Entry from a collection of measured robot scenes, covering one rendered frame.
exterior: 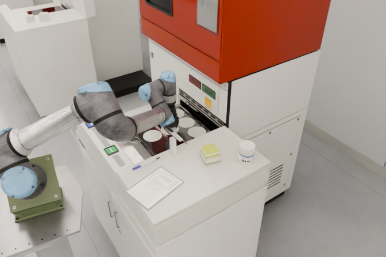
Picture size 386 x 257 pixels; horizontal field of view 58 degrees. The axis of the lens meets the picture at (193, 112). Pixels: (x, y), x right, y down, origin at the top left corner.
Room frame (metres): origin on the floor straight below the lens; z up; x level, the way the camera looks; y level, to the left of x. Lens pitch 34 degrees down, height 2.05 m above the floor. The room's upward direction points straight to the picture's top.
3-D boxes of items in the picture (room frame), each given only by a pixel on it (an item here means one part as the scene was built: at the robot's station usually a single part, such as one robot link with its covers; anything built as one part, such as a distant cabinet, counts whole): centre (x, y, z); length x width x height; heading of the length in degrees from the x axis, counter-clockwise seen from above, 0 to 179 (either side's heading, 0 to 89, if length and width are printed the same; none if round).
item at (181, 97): (1.67, -0.04, 0.89); 0.44 x 0.02 x 0.10; 35
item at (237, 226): (1.41, 0.17, 0.41); 0.97 x 0.64 x 0.82; 35
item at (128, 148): (1.37, 0.34, 0.87); 0.36 x 0.08 x 0.03; 35
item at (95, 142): (1.38, 0.47, 0.89); 0.55 x 0.09 x 0.14; 35
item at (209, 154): (1.21, -0.08, 1.00); 0.07 x 0.07 x 0.07; 19
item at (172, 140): (1.27, 0.08, 1.03); 0.06 x 0.04 x 0.13; 125
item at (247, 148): (1.20, -0.24, 1.01); 0.07 x 0.07 x 0.10
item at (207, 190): (1.16, -0.01, 0.89); 0.62 x 0.35 x 0.14; 125
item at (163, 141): (1.54, 0.13, 0.90); 0.34 x 0.34 x 0.01; 35
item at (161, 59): (1.82, 0.05, 1.02); 0.82 x 0.03 x 0.40; 35
